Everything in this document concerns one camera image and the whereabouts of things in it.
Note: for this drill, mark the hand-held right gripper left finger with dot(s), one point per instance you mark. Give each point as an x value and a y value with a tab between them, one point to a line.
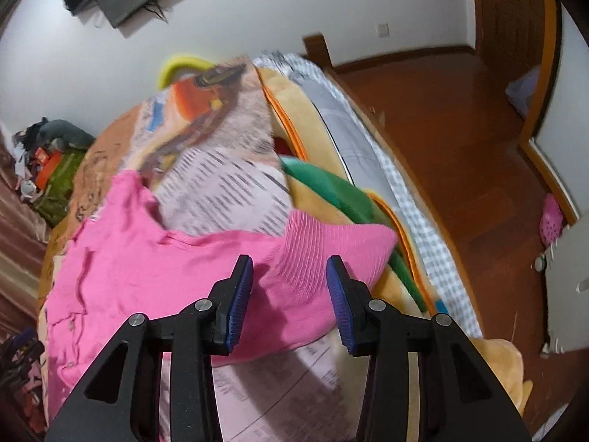
239	305

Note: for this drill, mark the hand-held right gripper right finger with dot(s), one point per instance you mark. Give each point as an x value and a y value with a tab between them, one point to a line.
338	305

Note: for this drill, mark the pink knit sweater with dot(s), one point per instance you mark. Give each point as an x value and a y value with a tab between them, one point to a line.
161	276

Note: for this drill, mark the dark clothes pile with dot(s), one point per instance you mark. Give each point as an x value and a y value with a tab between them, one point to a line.
20	368

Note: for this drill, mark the bed with checkered sheet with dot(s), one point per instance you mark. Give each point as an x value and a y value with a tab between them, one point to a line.
432	248

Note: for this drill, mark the newspaper print blanket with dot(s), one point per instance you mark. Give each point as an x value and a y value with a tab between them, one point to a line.
221	179

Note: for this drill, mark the grey quilt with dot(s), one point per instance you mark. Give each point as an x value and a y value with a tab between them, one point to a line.
340	124

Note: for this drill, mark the brown striped curtain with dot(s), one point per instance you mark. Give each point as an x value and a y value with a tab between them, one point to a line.
18	248

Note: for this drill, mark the pink slipper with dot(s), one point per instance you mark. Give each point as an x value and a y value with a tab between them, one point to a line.
551	218

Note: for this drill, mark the white cabinet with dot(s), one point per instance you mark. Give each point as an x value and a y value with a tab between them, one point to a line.
568	285

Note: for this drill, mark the orange box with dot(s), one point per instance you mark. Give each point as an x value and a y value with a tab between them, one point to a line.
48	168

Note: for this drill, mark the grey cloth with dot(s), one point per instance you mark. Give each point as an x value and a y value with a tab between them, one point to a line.
64	132

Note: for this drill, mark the yellow plush pillow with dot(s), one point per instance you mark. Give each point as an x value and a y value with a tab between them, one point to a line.
177	65

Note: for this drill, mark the wooden bed post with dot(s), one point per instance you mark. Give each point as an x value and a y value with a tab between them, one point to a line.
317	50

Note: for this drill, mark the white wall socket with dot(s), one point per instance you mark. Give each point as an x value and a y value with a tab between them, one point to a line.
383	30

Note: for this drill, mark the wooden door frame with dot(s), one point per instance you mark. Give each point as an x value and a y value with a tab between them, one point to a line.
550	101

